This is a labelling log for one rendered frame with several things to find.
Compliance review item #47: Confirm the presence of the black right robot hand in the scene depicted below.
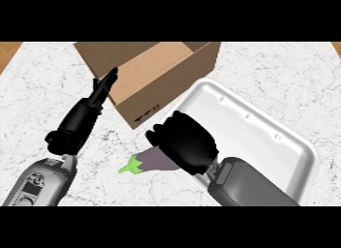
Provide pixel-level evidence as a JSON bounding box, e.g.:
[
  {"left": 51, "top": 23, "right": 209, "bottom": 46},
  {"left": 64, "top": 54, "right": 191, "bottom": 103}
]
[{"left": 145, "top": 109, "right": 221, "bottom": 176}]

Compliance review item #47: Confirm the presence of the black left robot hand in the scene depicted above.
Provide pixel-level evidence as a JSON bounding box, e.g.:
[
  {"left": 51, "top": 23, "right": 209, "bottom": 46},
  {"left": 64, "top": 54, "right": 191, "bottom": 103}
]
[{"left": 45, "top": 66, "right": 120, "bottom": 156}]

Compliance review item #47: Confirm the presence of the purple eggplant with green stem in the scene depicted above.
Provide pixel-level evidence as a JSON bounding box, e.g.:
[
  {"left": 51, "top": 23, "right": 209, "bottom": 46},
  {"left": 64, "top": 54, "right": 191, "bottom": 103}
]
[{"left": 119, "top": 145, "right": 182, "bottom": 175}]

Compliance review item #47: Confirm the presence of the white rectangular tray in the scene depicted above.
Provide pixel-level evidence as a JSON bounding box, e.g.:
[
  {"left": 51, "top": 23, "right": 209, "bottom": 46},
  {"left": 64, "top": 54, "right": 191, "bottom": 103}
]
[{"left": 160, "top": 77, "right": 319, "bottom": 205}]

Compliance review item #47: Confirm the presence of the brown cardboard box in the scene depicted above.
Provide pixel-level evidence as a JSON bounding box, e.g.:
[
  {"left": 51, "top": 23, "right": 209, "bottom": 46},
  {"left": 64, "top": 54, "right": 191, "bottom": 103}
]
[{"left": 73, "top": 42, "right": 222, "bottom": 131}]

